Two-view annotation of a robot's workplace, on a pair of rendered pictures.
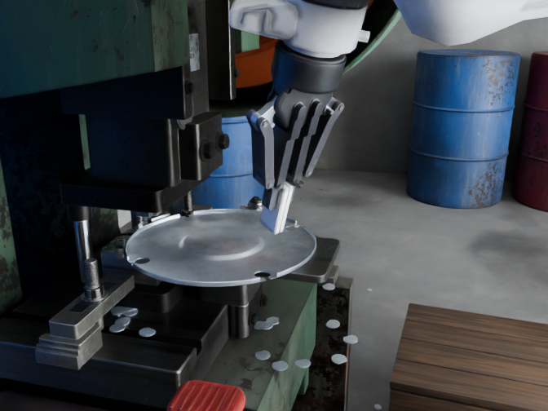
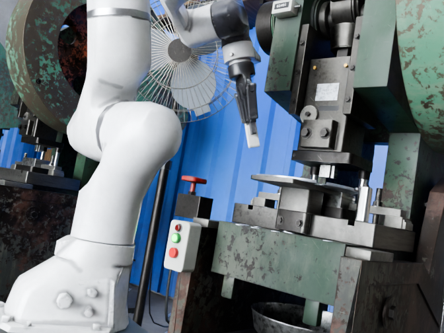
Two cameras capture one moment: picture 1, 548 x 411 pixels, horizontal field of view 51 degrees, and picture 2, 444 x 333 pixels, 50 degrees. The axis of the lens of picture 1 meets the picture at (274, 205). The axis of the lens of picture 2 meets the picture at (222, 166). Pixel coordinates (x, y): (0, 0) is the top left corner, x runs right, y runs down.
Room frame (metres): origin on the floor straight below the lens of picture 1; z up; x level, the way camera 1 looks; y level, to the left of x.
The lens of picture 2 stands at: (1.17, -1.21, 0.68)
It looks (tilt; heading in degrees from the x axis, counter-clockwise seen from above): 5 degrees up; 115
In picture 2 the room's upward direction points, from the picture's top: 10 degrees clockwise
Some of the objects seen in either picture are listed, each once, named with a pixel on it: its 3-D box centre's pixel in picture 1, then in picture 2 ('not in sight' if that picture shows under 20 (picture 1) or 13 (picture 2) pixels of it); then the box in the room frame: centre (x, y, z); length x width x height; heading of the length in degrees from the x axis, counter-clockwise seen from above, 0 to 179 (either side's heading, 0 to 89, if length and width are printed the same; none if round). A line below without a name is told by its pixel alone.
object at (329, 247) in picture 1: (253, 285); (293, 206); (0.81, 0.03, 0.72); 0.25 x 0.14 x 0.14; 75
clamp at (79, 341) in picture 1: (90, 298); (278, 193); (0.69, 0.25, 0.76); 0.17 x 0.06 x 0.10; 165
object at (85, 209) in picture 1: (141, 186); (331, 165); (0.85, 0.21, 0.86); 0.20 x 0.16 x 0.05; 165
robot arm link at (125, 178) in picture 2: not in sight; (127, 172); (0.67, -0.54, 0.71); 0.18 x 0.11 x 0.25; 164
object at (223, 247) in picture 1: (222, 241); (305, 184); (0.82, 0.08, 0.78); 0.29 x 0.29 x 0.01
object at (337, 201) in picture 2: (152, 249); (324, 199); (0.85, 0.20, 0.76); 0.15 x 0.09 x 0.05; 165
